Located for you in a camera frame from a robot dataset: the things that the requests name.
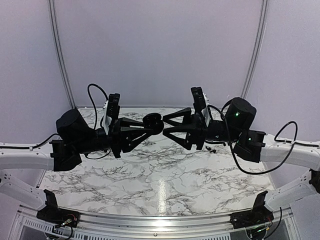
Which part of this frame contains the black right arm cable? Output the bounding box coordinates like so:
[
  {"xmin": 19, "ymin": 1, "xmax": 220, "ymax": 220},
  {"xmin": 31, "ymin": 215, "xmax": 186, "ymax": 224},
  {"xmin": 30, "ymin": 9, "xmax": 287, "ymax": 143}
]
[{"xmin": 204, "ymin": 104, "xmax": 320, "ymax": 175}]

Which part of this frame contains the aluminium front rail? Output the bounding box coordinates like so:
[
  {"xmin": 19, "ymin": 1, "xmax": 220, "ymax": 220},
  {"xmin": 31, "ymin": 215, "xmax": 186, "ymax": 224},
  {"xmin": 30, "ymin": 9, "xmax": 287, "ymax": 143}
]
[{"xmin": 14, "ymin": 204, "xmax": 296, "ymax": 240}]

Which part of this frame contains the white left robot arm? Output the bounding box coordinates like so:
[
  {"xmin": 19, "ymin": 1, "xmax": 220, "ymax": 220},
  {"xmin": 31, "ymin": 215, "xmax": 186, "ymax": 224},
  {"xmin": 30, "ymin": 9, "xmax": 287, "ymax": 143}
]
[{"xmin": 0, "ymin": 109, "xmax": 154, "ymax": 223}]

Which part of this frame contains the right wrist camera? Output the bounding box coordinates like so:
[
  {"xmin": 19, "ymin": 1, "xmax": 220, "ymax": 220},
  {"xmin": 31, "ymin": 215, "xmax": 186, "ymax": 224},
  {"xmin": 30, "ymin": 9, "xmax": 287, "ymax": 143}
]
[{"xmin": 190, "ymin": 86, "xmax": 211, "ymax": 127}]

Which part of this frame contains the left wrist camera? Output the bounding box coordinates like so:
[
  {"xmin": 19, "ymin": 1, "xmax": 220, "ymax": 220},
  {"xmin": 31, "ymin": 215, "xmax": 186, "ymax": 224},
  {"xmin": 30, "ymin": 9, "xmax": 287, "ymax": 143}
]
[{"xmin": 101, "ymin": 93, "xmax": 120, "ymax": 135}]

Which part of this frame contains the aluminium corner post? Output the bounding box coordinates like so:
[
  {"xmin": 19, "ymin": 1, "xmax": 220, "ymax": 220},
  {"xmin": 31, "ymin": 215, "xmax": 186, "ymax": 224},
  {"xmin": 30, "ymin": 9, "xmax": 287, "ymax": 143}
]
[
  {"xmin": 47, "ymin": 0, "xmax": 77, "ymax": 109},
  {"xmin": 240, "ymin": 0, "xmax": 270, "ymax": 99}
]

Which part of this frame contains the round black charging case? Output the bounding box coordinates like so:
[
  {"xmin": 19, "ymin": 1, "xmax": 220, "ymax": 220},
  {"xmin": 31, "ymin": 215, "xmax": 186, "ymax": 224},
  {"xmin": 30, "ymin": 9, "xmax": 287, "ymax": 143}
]
[{"xmin": 142, "ymin": 112, "xmax": 164, "ymax": 135}]

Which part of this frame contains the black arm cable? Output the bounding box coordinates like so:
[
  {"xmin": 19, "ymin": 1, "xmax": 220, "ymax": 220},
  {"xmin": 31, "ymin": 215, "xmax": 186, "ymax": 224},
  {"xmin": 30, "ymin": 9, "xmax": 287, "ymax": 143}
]
[
  {"xmin": 204, "ymin": 104, "xmax": 320, "ymax": 175},
  {"xmin": 0, "ymin": 83, "xmax": 111, "ymax": 160}
]

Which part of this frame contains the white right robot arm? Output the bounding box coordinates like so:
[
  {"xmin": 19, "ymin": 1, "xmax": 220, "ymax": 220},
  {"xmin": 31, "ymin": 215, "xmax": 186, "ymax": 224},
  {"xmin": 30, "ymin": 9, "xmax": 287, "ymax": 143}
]
[{"xmin": 162, "ymin": 97, "xmax": 320, "ymax": 224}]

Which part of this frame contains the right aluminium corner post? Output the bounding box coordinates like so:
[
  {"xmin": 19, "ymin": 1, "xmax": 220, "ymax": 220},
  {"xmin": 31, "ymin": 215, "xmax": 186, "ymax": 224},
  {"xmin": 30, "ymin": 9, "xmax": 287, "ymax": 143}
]
[{"xmin": 240, "ymin": 0, "xmax": 270, "ymax": 99}]

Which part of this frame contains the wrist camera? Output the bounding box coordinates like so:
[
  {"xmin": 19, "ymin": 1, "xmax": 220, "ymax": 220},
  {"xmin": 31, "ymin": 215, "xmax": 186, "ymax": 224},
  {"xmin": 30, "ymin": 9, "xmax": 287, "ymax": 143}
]
[
  {"xmin": 190, "ymin": 86, "xmax": 211, "ymax": 127},
  {"xmin": 101, "ymin": 93, "xmax": 120, "ymax": 135}
]

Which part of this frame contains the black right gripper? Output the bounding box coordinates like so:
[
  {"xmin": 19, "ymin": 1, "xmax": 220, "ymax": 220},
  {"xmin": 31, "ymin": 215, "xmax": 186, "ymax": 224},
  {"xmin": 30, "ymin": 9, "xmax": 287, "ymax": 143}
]
[{"xmin": 163, "ymin": 106, "xmax": 241, "ymax": 150}]

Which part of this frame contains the left aluminium corner post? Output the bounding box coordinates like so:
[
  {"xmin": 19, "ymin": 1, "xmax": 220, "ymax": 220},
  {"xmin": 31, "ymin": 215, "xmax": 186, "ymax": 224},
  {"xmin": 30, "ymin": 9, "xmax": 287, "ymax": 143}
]
[{"xmin": 47, "ymin": 0, "xmax": 77, "ymax": 109}]

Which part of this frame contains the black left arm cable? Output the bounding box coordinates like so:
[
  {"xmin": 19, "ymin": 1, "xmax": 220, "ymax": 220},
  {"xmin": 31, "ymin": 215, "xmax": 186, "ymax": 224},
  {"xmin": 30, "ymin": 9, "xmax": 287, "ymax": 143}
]
[{"xmin": 0, "ymin": 83, "xmax": 111, "ymax": 160}]

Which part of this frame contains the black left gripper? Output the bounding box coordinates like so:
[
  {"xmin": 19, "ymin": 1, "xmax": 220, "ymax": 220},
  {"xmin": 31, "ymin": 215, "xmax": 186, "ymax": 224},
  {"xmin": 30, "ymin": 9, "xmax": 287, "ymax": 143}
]
[{"xmin": 74, "ymin": 117, "xmax": 154, "ymax": 159}]

